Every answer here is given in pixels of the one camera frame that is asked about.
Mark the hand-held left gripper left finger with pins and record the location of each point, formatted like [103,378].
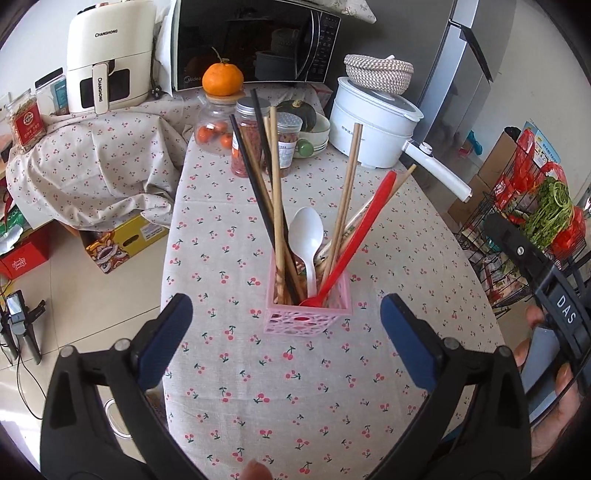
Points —
[168,337]

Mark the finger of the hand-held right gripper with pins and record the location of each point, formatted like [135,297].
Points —
[517,247]

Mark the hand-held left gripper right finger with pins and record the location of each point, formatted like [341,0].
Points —
[406,341]

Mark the pink plastic utensil holder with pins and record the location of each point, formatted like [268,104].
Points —
[300,321]

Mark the disposable chopsticks packet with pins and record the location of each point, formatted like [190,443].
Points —
[352,224]

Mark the wooden chopstick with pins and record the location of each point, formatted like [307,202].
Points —
[267,124]
[402,177]
[277,207]
[346,184]

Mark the black chopstick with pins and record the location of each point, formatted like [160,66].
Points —
[262,129]
[259,194]

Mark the person's right hand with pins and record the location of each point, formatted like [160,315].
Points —
[554,434]

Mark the person's left hand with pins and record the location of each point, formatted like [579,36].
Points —
[256,471]

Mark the green leafy vegetables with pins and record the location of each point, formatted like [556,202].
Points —
[549,207]

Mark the red plastic vegetable bag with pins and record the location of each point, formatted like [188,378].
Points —
[568,230]

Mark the brown cardboard box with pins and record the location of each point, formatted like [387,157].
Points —
[489,170]

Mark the red plastic snack bag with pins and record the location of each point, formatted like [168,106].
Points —
[521,157]

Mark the colourful printed cardboard box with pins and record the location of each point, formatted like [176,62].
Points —
[124,244]

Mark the teal plastic object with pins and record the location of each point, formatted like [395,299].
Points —
[473,141]

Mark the cherry print tablecloth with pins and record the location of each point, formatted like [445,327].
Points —
[277,392]

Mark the red plastic spoon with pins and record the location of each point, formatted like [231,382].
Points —
[364,221]

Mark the white plastic spoon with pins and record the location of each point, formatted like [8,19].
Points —
[305,235]

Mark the black device with screen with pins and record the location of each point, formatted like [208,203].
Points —
[16,309]

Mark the red cardboard box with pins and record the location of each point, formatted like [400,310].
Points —
[23,261]

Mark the white electric cooking pot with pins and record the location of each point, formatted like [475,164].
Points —
[383,138]

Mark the grey refrigerator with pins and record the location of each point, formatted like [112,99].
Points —
[461,69]

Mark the green white package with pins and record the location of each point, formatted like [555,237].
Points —
[11,226]

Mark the wrinkled cherry print cloth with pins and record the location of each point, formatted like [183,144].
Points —
[92,157]

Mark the small green round object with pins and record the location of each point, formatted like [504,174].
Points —
[304,147]

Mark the plastic jar of red bits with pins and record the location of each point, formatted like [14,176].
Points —
[254,134]

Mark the glass jar with cork lid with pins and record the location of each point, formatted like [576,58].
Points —
[217,120]

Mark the white label plastic jar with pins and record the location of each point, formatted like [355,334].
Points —
[291,147]

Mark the white ceramic bowl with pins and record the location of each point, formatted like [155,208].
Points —
[321,131]

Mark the black power plug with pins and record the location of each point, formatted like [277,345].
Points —
[159,91]

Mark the dark green pumpkin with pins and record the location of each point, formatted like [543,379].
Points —
[302,110]

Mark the red label jar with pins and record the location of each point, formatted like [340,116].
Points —
[27,124]

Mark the orange mandarin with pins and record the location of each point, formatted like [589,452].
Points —
[222,79]

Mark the clear container with black lid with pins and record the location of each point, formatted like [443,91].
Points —
[53,92]

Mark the floral cover cloth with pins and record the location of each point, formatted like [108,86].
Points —
[351,9]

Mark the cream air fryer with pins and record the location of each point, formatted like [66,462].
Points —
[115,50]

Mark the black microwave oven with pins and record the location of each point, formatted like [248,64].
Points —
[249,41]

